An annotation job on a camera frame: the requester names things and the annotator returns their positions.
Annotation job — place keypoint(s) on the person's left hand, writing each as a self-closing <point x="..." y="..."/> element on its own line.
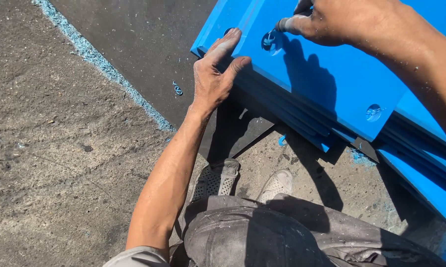
<point x="210" y="83"/>

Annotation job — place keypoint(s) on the person's right hand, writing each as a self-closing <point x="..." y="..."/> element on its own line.
<point x="341" y="22"/>

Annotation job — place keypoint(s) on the blue plastic panel with holes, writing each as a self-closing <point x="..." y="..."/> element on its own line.
<point x="330" y="81"/>

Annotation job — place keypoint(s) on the curled blue plastic shaving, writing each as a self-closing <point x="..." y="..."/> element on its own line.
<point x="177" y="88"/>

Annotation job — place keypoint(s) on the black rubber sheet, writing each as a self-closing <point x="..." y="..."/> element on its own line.
<point x="152" y="55"/>

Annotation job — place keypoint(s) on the pale blue shaving strand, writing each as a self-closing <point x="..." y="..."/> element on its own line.
<point x="269" y="39"/>

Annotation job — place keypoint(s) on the stack of blue plastic panels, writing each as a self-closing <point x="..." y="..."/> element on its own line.
<point x="293" y="111"/>

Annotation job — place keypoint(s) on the thick blue shaving hook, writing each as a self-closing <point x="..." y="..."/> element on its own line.
<point x="282" y="140"/>

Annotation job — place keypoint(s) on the thin blue shaving strand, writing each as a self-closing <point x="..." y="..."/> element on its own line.
<point x="375" y="111"/>

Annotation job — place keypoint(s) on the grey mesh left shoe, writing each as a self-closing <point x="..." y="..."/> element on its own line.
<point x="215" y="180"/>

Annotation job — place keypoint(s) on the grey mesh shoe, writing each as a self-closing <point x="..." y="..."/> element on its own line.
<point x="215" y="180"/>
<point x="276" y="185"/>

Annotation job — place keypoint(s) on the line of blue shavings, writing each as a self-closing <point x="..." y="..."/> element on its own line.
<point x="97" y="61"/>

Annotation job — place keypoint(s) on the grey mesh right shoe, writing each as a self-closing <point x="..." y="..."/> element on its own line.
<point x="276" y="185"/>

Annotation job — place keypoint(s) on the small heap of blue shavings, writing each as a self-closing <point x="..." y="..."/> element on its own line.
<point x="360" y="157"/>

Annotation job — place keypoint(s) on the long blue panels stack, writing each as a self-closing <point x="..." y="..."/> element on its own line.
<point x="426" y="163"/>

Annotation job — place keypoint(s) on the grey dusty trousers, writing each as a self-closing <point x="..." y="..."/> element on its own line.
<point x="282" y="237"/>

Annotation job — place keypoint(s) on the grey shirt sleeve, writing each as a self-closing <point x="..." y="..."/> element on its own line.
<point x="137" y="259"/>

